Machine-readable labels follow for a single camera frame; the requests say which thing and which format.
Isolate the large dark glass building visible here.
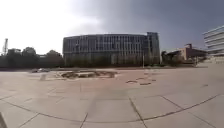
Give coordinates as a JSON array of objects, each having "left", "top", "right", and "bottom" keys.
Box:
[{"left": 62, "top": 31, "right": 161, "bottom": 66}]

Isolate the round planting bed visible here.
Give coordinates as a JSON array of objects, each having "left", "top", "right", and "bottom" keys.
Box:
[{"left": 55, "top": 69, "right": 118, "bottom": 80}]

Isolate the lamp pole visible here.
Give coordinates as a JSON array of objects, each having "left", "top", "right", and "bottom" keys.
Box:
[{"left": 142, "top": 53, "right": 146, "bottom": 69}]

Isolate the grey concrete slab pavement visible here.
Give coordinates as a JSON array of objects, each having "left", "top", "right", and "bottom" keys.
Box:
[{"left": 0, "top": 63, "right": 224, "bottom": 128}]

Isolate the car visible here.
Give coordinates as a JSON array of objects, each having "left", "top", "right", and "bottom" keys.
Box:
[{"left": 31, "top": 67, "right": 51, "bottom": 74}]

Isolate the low brown brick building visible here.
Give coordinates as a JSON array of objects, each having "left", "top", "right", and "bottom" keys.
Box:
[{"left": 165, "top": 43, "right": 208, "bottom": 64}]

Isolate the row of trees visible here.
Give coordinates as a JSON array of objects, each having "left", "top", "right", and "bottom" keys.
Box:
[{"left": 0, "top": 46, "right": 161, "bottom": 70}]

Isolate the white tiered building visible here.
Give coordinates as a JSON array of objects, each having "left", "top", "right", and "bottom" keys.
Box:
[{"left": 201, "top": 25, "right": 224, "bottom": 58}]

